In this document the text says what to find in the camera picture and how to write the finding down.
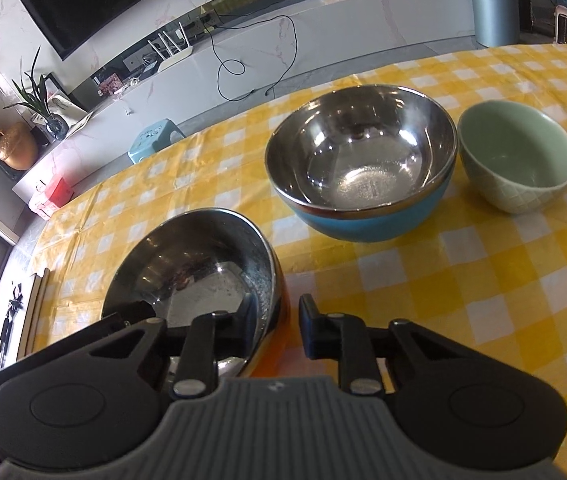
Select white sketch picture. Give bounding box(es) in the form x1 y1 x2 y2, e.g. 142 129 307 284
48 87 89 126

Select white tv cabinet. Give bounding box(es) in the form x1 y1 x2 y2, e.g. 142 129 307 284
13 0 479 206

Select blue steel-lined bowl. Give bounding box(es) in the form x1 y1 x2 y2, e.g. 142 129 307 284
264 85 459 243

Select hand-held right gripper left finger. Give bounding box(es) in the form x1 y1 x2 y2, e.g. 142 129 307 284
90 292 259 397

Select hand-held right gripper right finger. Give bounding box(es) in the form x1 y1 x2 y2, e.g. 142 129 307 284
299 294 464 393

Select copper round vase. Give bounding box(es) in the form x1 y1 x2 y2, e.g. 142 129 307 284
0 121 39 171

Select black power cable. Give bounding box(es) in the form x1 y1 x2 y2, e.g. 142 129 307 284
216 15 298 101

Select grey metal trash can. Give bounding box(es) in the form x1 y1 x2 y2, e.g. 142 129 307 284
467 0 520 48

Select orange steel-lined bowl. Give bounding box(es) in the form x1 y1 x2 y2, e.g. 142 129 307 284
99 208 291 378

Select pink gift box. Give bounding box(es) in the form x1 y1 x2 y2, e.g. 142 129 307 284
38 175 74 208

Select small pink photo card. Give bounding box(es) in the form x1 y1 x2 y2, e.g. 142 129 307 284
98 74 124 96

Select green ceramic bowl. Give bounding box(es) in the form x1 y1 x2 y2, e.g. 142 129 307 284
457 100 567 215

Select white wifi router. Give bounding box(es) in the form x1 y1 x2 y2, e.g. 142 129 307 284
146 25 194 73

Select light blue plastic stool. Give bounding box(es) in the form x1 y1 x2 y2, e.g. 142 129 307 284
128 119 186 163

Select green plant in glass vase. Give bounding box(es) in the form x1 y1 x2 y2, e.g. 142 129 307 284
6 47 66 138

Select yellow checked tablecloth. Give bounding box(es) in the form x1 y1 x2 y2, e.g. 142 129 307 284
33 42 567 461

